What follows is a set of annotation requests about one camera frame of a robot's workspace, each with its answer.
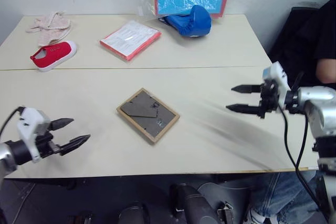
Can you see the red slip-on child shoe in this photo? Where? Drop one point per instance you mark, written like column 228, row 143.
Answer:
column 56, row 52

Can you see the white sneaker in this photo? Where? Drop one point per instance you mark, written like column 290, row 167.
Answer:
column 260, row 216

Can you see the pink baby garment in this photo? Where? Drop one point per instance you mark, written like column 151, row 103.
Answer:
column 51, row 26

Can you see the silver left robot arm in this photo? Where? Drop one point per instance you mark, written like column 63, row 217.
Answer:
column 10, row 153

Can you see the dark rounded black shape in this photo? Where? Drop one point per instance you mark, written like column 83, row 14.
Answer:
column 194, row 205

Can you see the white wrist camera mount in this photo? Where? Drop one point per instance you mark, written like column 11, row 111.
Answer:
column 278, row 77
column 32, row 124

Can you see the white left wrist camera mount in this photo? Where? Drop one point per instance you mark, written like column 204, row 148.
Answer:
column 32, row 124

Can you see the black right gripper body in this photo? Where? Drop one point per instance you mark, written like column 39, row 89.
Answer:
column 269, row 98

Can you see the person's bare forearm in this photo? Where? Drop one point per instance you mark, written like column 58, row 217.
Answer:
column 326, row 70

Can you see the person's blue jeans leg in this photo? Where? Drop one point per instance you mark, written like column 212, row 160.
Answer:
column 286, row 195

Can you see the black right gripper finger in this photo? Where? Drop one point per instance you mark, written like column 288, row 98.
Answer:
column 244, row 108
column 248, row 89

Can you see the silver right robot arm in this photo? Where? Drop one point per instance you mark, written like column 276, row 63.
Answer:
column 319, row 106

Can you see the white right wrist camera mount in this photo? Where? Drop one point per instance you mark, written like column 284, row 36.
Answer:
column 278, row 77

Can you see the wooden picture frame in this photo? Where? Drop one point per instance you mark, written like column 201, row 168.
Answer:
column 148, row 116

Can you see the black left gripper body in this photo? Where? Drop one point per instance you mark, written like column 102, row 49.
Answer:
column 46, row 145

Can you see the dark rounded grey shape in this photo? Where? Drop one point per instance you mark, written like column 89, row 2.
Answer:
column 228, row 197

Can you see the blue boxing glove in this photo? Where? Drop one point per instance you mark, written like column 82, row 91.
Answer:
column 193, row 23

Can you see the person's black shirt torso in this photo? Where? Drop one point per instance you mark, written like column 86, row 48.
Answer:
column 326, row 32

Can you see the small dark rounded shape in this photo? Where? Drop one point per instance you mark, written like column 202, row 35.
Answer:
column 134, row 214

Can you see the bagged papers with red backing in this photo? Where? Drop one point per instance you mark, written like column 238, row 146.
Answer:
column 130, row 39

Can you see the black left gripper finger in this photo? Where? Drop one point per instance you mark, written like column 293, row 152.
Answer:
column 74, row 142
column 61, row 123

